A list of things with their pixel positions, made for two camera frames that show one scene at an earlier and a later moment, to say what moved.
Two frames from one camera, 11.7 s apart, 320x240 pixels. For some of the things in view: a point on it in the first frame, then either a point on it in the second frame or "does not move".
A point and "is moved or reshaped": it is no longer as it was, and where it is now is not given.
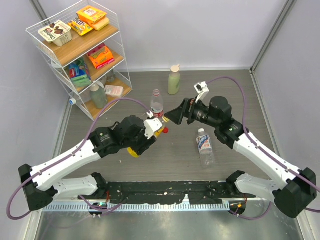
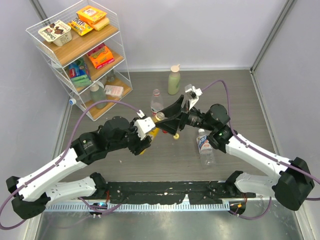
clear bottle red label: [157, 106] does not move
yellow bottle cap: [165, 119] is moved or reshaped
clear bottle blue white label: [205, 148] does not move
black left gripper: [145, 144] does not move
